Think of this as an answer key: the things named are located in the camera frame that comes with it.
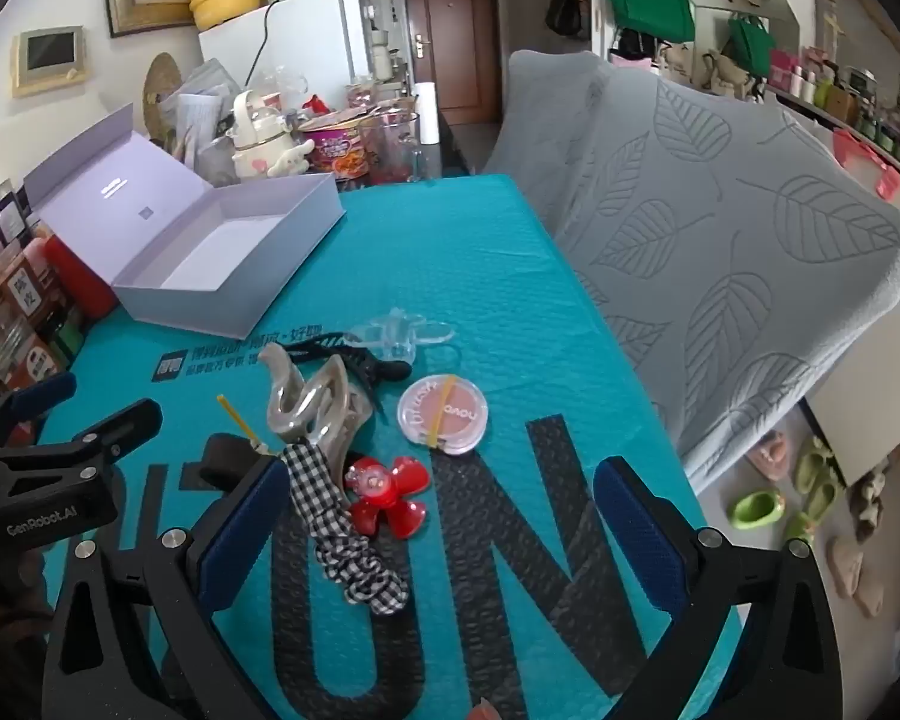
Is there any wall intercom panel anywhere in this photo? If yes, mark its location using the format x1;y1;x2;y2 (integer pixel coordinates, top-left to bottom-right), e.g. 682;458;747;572
11;26;91;98

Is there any pair of pink slippers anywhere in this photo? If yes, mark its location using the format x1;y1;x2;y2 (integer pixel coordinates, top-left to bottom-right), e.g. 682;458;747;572
746;431;796;481

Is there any pink plastic bag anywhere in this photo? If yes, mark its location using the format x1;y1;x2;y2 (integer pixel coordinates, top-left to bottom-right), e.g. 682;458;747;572
832;127;900;200

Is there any purple instant noodle cup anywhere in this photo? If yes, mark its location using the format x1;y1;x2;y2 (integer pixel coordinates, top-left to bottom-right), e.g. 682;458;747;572
300;114;368;181

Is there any clear hair clip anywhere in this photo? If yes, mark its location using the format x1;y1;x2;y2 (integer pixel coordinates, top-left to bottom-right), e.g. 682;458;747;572
345;307;457;365

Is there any green tote bag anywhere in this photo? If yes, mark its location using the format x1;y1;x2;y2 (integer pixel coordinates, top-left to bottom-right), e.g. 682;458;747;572
604;0;697;42
727;15;777;77

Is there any group of clear spice jars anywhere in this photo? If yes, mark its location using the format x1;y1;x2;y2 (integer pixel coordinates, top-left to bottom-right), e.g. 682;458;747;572
0;180;83;391

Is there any white plush toy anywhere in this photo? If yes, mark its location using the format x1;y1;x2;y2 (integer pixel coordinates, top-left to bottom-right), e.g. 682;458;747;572
266;139;312;179

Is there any pair of beige shoes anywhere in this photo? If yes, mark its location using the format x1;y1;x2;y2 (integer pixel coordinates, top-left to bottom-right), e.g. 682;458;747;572
829;536;886;616

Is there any white refrigerator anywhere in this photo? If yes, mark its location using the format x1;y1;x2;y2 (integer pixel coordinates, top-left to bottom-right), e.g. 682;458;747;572
197;0;376;110

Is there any checkered hair scrunchie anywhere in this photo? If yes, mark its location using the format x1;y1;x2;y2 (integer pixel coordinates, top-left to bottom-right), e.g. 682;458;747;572
281;442;410;614

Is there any pair of green slippers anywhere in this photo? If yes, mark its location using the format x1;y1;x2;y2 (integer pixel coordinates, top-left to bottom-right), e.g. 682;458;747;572
793;439;845;518

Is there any paper towel roll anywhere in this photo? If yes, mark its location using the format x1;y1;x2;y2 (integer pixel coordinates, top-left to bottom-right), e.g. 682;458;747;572
415;82;443;145

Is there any black power cable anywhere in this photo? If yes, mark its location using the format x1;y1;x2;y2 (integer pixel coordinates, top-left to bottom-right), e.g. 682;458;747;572
241;0;280;91

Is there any cream teapot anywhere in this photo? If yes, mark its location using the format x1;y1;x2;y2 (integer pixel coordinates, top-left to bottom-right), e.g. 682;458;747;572
225;88;301;181

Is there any beige hair claw clip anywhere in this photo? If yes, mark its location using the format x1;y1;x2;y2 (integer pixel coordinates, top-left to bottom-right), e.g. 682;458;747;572
259;341;376;485

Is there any round pink blush compact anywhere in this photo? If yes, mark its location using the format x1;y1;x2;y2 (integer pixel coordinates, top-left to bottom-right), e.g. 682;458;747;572
396;375;488;457

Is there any red bottle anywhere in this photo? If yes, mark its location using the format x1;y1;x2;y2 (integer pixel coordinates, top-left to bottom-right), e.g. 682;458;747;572
45;236;117;320

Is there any woven straw fan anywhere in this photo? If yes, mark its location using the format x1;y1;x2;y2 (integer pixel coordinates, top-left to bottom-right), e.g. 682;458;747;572
144;52;181;140

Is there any green slipper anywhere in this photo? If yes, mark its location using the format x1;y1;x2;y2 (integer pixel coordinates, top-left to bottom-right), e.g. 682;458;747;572
727;491;787;530

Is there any glass mug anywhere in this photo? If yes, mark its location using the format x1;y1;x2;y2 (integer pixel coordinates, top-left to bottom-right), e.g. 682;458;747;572
358;111;421;185

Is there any large grey leaf-patterned chair cover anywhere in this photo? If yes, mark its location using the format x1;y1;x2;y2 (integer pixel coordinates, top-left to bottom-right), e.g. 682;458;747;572
551;64;900;477

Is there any printed paper bag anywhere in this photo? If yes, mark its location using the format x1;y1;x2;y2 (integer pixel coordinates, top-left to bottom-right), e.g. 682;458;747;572
157;60;241;166

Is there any small grey chair cover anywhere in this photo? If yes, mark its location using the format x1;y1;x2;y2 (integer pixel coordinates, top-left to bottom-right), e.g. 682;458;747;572
484;50;646;177

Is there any lavender gift box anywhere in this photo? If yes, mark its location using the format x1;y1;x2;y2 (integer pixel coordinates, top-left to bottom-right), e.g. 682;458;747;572
22;103;347;340

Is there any row of small bottles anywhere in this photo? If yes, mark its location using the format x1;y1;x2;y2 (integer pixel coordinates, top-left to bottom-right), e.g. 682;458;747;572
769;45;900;166

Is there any black hair claw clip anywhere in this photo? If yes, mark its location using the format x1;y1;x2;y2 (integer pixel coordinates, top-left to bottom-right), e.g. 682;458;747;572
277;331;415;417

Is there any red flower hair clip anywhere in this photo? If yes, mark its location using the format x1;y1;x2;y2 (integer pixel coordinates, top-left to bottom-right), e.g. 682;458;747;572
343;456;430;541

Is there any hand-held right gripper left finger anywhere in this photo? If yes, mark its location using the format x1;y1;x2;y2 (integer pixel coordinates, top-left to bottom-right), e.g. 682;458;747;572
45;456;301;720

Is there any lollipop with yellow stick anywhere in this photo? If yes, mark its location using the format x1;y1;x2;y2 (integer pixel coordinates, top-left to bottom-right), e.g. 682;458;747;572
216;392;278;460

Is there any brown door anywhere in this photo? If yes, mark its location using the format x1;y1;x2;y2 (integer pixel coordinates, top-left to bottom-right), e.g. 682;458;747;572
399;0;500;125

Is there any teal printed mat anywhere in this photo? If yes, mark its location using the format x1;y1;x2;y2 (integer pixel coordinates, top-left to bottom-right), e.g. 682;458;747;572
34;174;743;720

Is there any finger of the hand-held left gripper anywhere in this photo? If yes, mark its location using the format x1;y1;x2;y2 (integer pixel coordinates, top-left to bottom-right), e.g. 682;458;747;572
0;370;78;452
0;397;166;482

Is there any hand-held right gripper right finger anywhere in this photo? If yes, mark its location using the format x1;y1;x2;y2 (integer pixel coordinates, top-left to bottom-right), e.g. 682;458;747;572
595;456;854;720

